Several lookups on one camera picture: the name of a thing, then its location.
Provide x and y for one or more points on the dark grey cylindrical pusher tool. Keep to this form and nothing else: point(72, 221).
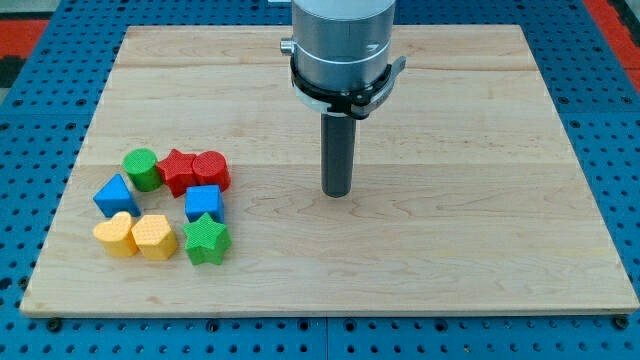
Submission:
point(337, 153)

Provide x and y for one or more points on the red cylinder block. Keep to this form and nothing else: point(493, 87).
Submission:
point(210, 168)

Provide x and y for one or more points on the blue cube block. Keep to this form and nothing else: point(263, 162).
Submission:
point(204, 199)

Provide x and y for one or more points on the green star block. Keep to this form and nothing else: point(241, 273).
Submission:
point(206, 240)

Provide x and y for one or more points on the red star block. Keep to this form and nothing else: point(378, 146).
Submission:
point(177, 172)

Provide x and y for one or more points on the wooden board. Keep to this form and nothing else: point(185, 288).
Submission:
point(467, 197)

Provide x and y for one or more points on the yellow pentagon block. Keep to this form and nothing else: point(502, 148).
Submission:
point(154, 237)

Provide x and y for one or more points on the green cylinder block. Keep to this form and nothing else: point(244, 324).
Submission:
point(140, 166)

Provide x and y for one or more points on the blue triangle block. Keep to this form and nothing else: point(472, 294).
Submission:
point(115, 197)

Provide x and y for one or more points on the yellow heart block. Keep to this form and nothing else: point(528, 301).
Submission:
point(115, 235)

